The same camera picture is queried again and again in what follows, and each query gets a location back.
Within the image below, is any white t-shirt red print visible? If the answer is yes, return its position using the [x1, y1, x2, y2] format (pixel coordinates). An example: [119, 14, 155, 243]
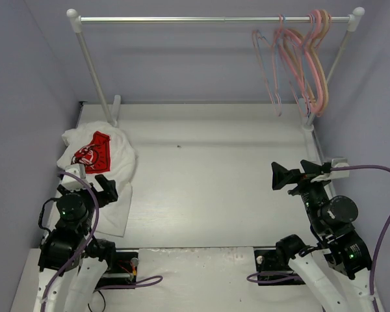
[57, 121, 136, 237]

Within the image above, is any pink wire hanger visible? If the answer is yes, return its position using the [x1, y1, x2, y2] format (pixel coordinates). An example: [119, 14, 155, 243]
[251, 29, 282, 117]

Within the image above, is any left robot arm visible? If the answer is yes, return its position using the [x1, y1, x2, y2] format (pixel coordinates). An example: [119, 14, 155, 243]
[33, 172, 118, 311]

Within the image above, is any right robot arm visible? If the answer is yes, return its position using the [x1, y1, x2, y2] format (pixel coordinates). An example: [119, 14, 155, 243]
[271, 159, 383, 311]

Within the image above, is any thick pink hanger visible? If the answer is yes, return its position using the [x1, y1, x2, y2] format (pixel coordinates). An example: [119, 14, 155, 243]
[272, 9, 326, 117]

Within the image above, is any white clothes rack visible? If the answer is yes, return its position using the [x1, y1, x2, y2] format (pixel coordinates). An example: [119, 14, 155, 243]
[66, 6, 365, 125]

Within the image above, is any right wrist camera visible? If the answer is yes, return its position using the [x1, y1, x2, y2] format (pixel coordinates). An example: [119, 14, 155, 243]
[311, 157, 350, 183]

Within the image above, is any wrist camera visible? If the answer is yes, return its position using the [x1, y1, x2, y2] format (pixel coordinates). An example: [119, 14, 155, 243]
[311, 157, 350, 183]
[60, 164, 86, 191]

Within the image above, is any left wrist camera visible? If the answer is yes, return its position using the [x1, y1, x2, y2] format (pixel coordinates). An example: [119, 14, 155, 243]
[60, 164, 86, 191]

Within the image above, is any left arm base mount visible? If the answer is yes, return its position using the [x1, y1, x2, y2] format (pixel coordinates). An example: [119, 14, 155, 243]
[96, 250, 139, 289]

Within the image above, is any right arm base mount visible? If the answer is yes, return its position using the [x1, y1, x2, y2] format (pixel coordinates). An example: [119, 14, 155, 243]
[250, 249, 305, 287]

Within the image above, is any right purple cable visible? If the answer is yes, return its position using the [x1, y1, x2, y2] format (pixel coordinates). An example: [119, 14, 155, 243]
[246, 164, 390, 312]

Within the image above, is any purple cable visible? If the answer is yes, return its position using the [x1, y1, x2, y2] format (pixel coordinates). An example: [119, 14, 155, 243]
[40, 170, 163, 312]
[246, 164, 390, 312]

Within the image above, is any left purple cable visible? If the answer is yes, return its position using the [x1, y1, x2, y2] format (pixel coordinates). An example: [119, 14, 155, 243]
[40, 170, 163, 312]

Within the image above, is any blue wire hanger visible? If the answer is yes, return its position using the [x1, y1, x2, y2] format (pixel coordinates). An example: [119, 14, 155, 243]
[271, 14, 310, 117]

